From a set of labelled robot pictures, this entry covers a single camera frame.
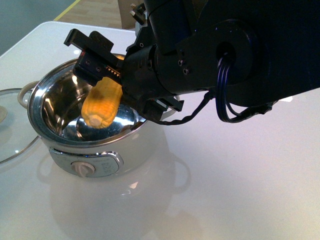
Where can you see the yellow corn cob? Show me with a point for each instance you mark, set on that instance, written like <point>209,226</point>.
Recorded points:
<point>100,107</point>

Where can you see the beige chair left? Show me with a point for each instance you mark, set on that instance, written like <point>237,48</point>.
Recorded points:
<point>127,20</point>

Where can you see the white electric cooking pot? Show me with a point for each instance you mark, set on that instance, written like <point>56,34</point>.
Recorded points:
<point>54,108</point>

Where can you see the glass pot lid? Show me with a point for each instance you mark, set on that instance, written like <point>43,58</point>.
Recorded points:
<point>16,132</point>

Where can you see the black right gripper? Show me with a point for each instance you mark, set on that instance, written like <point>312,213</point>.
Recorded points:
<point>150,76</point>

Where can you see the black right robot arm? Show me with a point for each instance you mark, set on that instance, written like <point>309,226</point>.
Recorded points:
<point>245,54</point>

